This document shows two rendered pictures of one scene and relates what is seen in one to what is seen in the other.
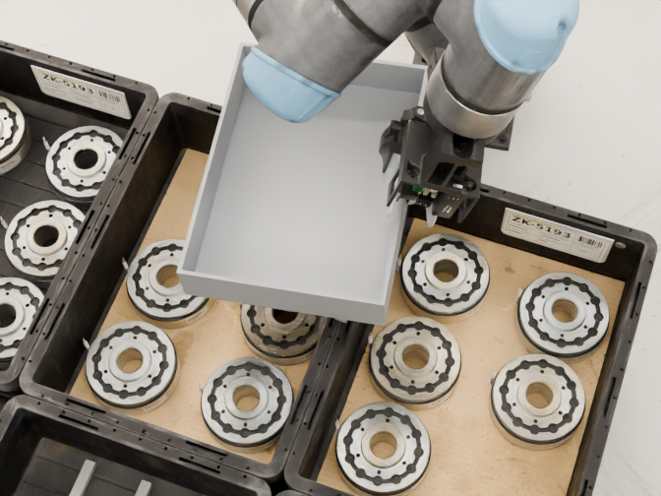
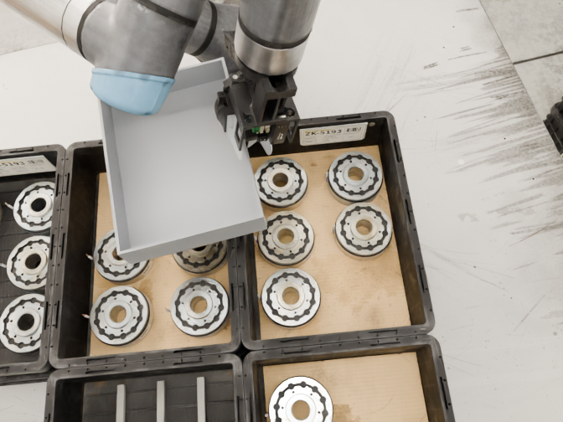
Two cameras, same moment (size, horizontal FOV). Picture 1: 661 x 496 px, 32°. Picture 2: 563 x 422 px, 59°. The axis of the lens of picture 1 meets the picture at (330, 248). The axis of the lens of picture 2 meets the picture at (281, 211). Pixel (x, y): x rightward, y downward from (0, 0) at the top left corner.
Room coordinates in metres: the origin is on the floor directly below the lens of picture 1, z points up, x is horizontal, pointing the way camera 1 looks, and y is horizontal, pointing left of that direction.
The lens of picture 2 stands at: (0.19, 0.02, 1.71)
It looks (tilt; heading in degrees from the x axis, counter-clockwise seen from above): 68 degrees down; 339
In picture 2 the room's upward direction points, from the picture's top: 7 degrees counter-clockwise
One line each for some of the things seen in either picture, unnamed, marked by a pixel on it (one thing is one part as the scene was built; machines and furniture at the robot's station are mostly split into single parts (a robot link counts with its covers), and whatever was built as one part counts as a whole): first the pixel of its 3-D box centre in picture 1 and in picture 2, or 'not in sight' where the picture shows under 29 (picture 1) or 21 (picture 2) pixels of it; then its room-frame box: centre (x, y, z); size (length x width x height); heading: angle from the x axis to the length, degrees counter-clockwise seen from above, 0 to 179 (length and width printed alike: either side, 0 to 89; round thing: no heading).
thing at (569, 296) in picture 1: (564, 311); (355, 174); (0.50, -0.26, 0.86); 0.05 x 0.05 x 0.01
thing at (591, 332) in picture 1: (564, 312); (355, 175); (0.50, -0.26, 0.86); 0.10 x 0.10 x 0.01
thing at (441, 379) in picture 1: (415, 358); (286, 237); (0.46, -0.09, 0.86); 0.10 x 0.10 x 0.01
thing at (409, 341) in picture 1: (415, 356); (286, 236); (0.46, -0.09, 0.86); 0.05 x 0.05 x 0.01
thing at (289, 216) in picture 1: (309, 178); (178, 156); (0.58, 0.02, 1.07); 0.27 x 0.20 x 0.05; 166
